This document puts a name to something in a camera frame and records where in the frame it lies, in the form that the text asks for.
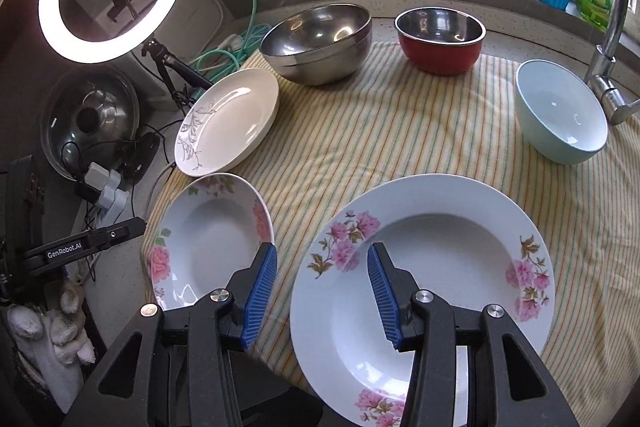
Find large steel bowl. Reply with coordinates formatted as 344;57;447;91
259;3;373;86

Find large floral plate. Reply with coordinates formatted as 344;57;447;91
290;174;555;427

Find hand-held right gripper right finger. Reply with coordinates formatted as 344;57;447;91
366;242;581;427

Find chrome faucet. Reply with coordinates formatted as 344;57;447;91
582;0;640;125

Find white plate with leaf print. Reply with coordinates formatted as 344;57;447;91
174;68;280;176

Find glass pot lid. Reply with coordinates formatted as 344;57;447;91
40;68;141;180

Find black tripod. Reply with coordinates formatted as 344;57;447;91
141;38;216;110

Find striped cloth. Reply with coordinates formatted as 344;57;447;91
140;39;640;427

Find small floral plate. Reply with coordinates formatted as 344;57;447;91
147;173;276;313

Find black oval device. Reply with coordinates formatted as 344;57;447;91
125;133;161;180

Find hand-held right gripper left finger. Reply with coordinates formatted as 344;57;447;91
62;243;278;427

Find light blue bowl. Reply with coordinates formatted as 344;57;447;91
515;59;609;165

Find red bowl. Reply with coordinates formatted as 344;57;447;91
394;7;487;76

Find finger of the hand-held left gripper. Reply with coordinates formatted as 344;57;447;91
22;217;147;275

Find person's left hand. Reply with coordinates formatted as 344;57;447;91
7;277;97;413

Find white power adapter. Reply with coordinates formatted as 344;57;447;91
82;162;128;210

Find white power plug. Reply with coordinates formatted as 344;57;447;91
217;33;251;52

